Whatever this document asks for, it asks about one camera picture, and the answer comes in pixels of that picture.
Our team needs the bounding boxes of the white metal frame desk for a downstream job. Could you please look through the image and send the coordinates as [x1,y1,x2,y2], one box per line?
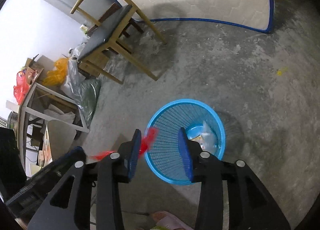
[6,81,89,168]

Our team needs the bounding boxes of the red plastic wrapper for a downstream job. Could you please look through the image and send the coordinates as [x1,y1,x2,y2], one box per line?
[89,127,159,161]

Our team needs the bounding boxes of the orange plastic bag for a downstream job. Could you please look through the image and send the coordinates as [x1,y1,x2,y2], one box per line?
[42,57,69,86]

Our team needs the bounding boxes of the red plastic bag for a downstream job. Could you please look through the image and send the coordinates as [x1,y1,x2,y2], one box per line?
[14,71,30,105]

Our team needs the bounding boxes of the clear plastic snack packet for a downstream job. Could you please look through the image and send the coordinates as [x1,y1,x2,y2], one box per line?
[192,121,217,155]

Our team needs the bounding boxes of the pink slipper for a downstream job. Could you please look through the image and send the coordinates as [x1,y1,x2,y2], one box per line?
[151,211,193,230]

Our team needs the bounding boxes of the cardboard box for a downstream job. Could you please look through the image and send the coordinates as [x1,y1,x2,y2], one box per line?
[25,54,55,83]

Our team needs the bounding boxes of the blue mesh trash basket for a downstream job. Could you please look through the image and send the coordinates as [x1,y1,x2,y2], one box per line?
[144,99,226,185]

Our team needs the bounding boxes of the wooden chair dark seat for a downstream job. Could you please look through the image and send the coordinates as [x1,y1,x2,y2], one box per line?
[70,0,167,84]

